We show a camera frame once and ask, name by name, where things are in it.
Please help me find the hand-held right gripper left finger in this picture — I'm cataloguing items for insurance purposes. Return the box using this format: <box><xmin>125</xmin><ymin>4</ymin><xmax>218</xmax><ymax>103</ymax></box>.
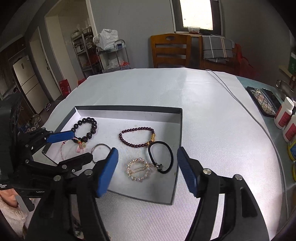
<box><xmin>24</xmin><ymin>147</ymin><xmax>119</xmax><ymax>241</ymax></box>

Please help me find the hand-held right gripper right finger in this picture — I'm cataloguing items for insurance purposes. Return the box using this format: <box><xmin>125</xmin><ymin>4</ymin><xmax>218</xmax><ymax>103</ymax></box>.
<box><xmin>177</xmin><ymin>146</ymin><xmax>271</xmax><ymax>241</ymax></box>

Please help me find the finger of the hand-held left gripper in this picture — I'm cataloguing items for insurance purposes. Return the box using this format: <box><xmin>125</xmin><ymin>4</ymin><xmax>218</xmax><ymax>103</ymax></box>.
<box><xmin>25</xmin><ymin>130</ymin><xmax>75</xmax><ymax>156</ymax></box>
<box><xmin>25</xmin><ymin>152</ymin><xmax>94</xmax><ymax>179</ymax></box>

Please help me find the pink string bracelet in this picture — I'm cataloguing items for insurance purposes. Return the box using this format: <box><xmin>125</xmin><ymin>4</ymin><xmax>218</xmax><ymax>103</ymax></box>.
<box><xmin>60</xmin><ymin>138</ymin><xmax>87</xmax><ymax>163</ymax></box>

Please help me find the silver metal bangle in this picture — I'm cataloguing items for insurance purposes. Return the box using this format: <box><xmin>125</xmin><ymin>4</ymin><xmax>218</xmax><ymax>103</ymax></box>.
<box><xmin>91</xmin><ymin>143</ymin><xmax>112</xmax><ymax>163</ymax></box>

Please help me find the black hair tie with charm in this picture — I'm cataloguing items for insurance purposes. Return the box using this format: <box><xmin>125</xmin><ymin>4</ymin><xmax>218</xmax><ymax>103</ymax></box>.
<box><xmin>148</xmin><ymin>141</ymin><xmax>174</xmax><ymax>175</ymax></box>

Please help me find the round pearl hair clip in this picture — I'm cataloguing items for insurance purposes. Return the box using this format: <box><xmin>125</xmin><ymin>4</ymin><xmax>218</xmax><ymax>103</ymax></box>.
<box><xmin>126</xmin><ymin>157</ymin><xmax>154</xmax><ymax>182</ymax></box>

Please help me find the black bead bracelet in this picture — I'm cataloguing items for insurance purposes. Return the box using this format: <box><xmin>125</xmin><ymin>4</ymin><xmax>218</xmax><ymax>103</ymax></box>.
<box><xmin>73</xmin><ymin>117</ymin><xmax>98</xmax><ymax>143</ymax></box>

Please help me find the black shallow cardboard box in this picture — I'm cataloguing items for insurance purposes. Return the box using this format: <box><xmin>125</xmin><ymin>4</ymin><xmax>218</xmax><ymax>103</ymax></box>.
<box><xmin>42</xmin><ymin>105</ymin><xmax>183</xmax><ymax>205</ymax></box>

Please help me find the dark red bead bracelet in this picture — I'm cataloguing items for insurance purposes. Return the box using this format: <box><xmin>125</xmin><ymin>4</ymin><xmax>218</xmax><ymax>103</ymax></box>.
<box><xmin>119</xmin><ymin>127</ymin><xmax>156</xmax><ymax>148</ymax></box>

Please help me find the person's left hand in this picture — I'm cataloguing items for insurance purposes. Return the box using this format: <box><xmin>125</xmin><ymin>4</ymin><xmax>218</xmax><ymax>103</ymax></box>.
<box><xmin>0</xmin><ymin>188</ymin><xmax>20</xmax><ymax>209</ymax></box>

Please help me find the pile of shoes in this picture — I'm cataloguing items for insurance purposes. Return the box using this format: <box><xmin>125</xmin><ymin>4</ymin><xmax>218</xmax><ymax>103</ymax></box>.
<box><xmin>17</xmin><ymin>103</ymin><xmax>52</xmax><ymax>133</ymax></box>

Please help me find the red box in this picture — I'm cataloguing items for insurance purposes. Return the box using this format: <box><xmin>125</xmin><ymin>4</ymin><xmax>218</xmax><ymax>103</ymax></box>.
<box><xmin>60</xmin><ymin>79</ymin><xmax>72</xmax><ymax>95</ymax></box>

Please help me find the white refrigerator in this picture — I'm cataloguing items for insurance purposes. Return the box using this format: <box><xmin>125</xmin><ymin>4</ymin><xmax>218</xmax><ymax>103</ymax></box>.
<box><xmin>13</xmin><ymin>56</ymin><xmax>50</xmax><ymax>114</ymax></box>

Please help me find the metal shelf rack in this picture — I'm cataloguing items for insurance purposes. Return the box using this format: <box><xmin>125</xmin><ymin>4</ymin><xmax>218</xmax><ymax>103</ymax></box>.
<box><xmin>71</xmin><ymin>25</ymin><xmax>102</xmax><ymax>78</ymax></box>

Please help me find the phone with patterned case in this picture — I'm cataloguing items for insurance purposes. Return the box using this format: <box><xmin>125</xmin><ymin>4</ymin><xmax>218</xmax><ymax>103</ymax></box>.
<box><xmin>246</xmin><ymin>86</ymin><xmax>277</xmax><ymax>117</ymax></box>

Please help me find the white plastic bag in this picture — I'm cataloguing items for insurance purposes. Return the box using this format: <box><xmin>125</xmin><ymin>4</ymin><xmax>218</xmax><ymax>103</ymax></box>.
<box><xmin>93</xmin><ymin>28</ymin><xmax>119</xmax><ymax>51</ymax></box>

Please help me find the metal trolley cart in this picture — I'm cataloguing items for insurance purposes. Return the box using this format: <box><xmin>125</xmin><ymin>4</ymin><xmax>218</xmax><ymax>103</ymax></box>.
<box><xmin>96</xmin><ymin>39</ymin><xmax>131</xmax><ymax>75</ymax></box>

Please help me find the white bottle with red label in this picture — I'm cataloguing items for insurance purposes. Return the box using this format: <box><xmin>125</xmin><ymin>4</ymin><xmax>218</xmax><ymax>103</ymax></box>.
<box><xmin>274</xmin><ymin>97</ymin><xmax>295</xmax><ymax>129</ymax></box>
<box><xmin>282</xmin><ymin>113</ymin><xmax>296</xmax><ymax>142</ymax></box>

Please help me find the black phone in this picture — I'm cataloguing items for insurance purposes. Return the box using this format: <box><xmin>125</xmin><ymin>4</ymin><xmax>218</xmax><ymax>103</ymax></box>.
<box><xmin>262</xmin><ymin>88</ymin><xmax>282</xmax><ymax>112</ymax></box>

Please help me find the wooden chair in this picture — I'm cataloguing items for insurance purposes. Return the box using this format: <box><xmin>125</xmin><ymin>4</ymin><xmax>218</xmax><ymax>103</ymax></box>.
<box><xmin>150</xmin><ymin>34</ymin><xmax>192</xmax><ymax>69</ymax></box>

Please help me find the red bag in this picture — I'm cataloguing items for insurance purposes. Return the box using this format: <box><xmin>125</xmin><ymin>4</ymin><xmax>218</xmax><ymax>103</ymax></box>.
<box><xmin>233</xmin><ymin>43</ymin><xmax>252</xmax><ymax>75</ymax></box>

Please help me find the grey plaid folded cloth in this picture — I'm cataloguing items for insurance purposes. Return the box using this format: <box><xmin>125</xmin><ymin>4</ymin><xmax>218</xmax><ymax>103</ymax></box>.
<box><xmin>202</xmin><ymin>35</ymin><xmax>235</xmax><ymax>63</ymax></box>

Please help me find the metal pan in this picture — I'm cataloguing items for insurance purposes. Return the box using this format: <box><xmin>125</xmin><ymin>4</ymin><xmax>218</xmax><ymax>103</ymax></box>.
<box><xmin>276</xmin><ymin>79</ymin><xmax>296</xmax><ymax>98</ymax></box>

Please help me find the green box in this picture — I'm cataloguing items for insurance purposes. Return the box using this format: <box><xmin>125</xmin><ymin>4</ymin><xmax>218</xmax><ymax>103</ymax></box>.
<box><xmin>288</xmin><ymin>52</ymin><xmax>296</xmax><ymax>75</ymax></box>

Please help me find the window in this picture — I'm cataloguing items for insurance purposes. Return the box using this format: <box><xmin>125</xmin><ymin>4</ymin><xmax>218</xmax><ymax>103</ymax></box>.
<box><xmin>170</xmin><ymin>0</ymin><xmax>223</xmax><ymax>33</ymax></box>

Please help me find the white cable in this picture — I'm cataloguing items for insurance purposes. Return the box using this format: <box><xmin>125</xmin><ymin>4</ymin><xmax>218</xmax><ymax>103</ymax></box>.
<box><xmin>205</xmin><ymin>69</ymin><xmax>292</xmax><ymax>209</ymax></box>

